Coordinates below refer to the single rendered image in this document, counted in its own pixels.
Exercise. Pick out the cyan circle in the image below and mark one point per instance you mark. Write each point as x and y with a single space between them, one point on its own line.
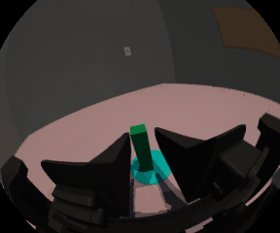
156 176

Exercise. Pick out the green rectangular post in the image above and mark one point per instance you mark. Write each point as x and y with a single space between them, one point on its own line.
140 143

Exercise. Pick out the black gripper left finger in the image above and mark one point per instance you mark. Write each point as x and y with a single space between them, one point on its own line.
107 174

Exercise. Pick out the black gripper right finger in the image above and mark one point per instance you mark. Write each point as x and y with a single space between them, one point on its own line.
190 160

